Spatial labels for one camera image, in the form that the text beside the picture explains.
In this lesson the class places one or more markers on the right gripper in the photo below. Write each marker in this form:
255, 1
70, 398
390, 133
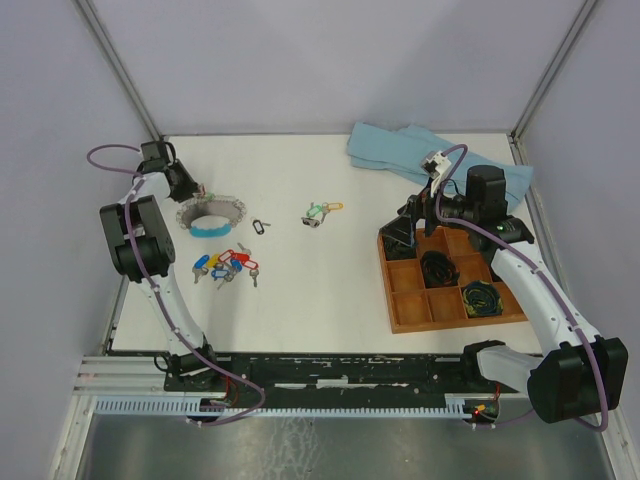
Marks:
419, 206

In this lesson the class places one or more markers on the coloured tag key bunch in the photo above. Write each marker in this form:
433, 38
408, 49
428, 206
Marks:
226, 266

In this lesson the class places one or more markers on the black tag key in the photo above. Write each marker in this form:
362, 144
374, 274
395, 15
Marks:
259, 226

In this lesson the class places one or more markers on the rolled blue-yellow tie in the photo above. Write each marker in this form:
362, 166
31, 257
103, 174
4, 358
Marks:
481, 299

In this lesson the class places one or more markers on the rolled dark tie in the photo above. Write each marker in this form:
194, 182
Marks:
395, 250

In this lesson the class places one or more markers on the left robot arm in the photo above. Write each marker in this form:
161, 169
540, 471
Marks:
141, 249

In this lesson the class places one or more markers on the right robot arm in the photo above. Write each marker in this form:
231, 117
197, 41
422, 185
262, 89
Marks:
580, 372

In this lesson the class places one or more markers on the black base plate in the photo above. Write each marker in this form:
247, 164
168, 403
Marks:
297, 380

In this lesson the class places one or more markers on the rolled orange-dotted tie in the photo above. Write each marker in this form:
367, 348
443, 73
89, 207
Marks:
438, 270

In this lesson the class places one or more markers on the large keyring holder blue handle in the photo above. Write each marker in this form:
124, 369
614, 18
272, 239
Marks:
211, 218

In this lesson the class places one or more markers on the light blue cloth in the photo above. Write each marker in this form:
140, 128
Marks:
402, 151

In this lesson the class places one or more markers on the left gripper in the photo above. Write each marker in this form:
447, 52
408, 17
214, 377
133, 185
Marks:
191, 186

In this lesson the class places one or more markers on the green yellow tag key bunch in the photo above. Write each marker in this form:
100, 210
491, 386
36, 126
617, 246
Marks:
316, 214

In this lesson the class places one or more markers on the grey cable duct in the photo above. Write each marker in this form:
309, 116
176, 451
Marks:
209, 406

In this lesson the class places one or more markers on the wooden compartment tray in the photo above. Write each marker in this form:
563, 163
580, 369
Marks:
414, 308

